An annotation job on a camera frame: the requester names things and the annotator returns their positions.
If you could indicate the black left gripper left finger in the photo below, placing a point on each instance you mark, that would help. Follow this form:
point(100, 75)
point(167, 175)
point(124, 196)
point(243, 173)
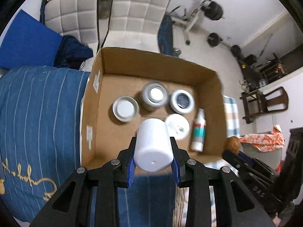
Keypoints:
point(90, 197)

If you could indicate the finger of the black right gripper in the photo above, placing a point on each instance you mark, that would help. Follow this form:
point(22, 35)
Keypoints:
point(241, 162)

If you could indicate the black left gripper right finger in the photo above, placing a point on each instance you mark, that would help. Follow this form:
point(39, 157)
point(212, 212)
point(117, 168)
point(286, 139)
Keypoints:
point(235, 204)

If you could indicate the brown walnut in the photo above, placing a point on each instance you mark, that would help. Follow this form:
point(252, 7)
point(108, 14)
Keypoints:
point(233, 144)

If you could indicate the white spray bottle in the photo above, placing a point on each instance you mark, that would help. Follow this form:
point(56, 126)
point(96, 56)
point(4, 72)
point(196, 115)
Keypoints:
point(199, 131)

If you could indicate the white small plastic bottle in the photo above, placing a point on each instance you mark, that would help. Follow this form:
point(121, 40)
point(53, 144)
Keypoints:
point(153, 149)

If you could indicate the orange white cloth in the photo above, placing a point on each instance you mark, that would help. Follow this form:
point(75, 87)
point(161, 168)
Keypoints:
point(266, 142)

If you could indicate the plaid checkered quilt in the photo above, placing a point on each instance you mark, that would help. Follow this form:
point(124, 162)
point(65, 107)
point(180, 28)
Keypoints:
point(227, 127)

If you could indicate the dark wooden chair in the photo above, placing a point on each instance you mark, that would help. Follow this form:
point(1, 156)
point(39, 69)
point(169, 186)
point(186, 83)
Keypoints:
point(272, 102)

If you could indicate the white jar green logo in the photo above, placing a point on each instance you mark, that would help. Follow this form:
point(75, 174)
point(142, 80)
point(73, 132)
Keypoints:
point(177, 126)

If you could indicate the white jar black label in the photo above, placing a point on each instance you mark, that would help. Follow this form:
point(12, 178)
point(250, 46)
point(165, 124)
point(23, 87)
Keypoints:
point(182, 102)

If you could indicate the blue striped quilt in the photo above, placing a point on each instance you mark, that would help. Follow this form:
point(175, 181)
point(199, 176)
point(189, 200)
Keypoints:
point(40, 135)

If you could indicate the silver metal tin can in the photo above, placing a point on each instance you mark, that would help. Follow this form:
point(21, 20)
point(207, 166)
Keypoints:
point(154, 96)

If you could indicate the floor barbell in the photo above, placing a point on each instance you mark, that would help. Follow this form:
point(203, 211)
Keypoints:
point(214, 40)

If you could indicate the cardboard box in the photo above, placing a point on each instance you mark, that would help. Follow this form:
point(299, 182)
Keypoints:
point(128, 86)

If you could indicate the black blue bench pad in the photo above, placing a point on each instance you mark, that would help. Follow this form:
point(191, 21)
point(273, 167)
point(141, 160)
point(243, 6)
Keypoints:
point(165, 36)

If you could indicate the dark blue clothing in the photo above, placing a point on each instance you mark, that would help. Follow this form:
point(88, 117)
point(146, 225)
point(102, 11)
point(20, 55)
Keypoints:
point(71, 53)

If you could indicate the white weight bench rack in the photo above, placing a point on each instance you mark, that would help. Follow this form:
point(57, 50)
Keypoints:
point(189, 21)

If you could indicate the blue foam mat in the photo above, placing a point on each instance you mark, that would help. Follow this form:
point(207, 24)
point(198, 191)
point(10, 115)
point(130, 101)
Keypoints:
point(28, 43)

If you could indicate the right white quilted chair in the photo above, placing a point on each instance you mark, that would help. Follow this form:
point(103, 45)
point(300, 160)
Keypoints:
point(135, 24)

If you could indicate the white quilted chair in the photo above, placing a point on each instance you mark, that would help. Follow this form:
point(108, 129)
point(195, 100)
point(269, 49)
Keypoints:
point(77, 18)
point(135, 24)

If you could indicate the left white quilted chair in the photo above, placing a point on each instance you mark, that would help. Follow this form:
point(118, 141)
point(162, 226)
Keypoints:
point(77, 18)

